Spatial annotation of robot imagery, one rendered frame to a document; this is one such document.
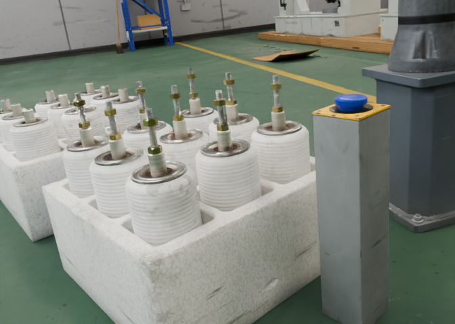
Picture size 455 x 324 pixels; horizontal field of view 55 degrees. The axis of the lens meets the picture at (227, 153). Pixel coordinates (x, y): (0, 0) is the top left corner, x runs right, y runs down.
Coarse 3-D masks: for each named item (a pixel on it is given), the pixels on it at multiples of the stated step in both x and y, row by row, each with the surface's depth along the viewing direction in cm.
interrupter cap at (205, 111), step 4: (204, 108) 92; (208, 108) 92; (212, 108) 91; (184, 112) 91; (188, 112) 91; (204, 112) 90; (208, 112) 89; (212, 112) 89; (184, 116) 87; (188, 116) 87; (192, 116) 87; (196, 116) 87; (200, 116) 87
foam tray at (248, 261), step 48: (48, 192) 77; (288, 192) 66; (96, 240) 63; (192, 240) 55; (240, 240) 60; (288, 240) 67; (96, 288) 71; (144, 288) 54; (192, 288) 56; (240, 288) 62; (288, 288) 70
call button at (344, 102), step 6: (342, 96) 55; (348, 96) 55; (354, 96) 55; (360, 96) 54; (366, 96) 54; (336, 102) 55; (342, 102) 54; (348, 102) 53; (354, 102) 53; (360, 102) 53; (366, 102) 54; (342, 108) 54; (348, 108) 54; (354, 108) 54; (360, 108) 54
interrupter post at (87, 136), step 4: (88, 128) 75; (80, 132) 75; (84, 132) 75; (88, 132) 75; (92, 132) 76; (84, 136) 75; (88, 136) 75; (92, 136) 76; (84, 140) 75; (88, 140) 75; (92, 140) 76; (84, 144) 75; (88, 144) 75; (92, 144) 76
